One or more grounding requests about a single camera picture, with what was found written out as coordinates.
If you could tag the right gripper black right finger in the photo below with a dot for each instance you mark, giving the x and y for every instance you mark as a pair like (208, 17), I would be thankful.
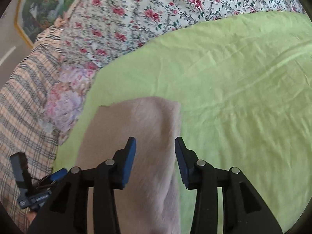
(244, 210)

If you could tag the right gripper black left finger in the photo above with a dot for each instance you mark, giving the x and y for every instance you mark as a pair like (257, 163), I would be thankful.
(65, 211)

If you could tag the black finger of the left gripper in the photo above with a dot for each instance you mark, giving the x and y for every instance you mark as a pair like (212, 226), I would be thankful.
(54, 177)
(20, 170)

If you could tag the beige knitted sweater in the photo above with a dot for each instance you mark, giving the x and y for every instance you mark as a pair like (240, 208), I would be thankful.
(149, 203)

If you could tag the person's left hand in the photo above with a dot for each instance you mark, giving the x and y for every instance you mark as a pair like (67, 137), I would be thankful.
(31, 216)

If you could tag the plaid checked blanket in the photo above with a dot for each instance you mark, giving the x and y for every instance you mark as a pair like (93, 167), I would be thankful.
(22, 97)

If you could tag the purple pink floral pillow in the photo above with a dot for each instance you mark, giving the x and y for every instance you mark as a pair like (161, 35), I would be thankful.
(65, 100)

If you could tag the light green bed sheet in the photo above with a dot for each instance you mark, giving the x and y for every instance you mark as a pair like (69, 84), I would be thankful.
(244, 84)

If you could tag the gold framed landscape painting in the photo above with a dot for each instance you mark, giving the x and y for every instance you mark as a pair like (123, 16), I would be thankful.
(33, 16)

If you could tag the white pink floral quilt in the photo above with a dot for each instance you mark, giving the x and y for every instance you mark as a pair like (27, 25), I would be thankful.
(99, 31)

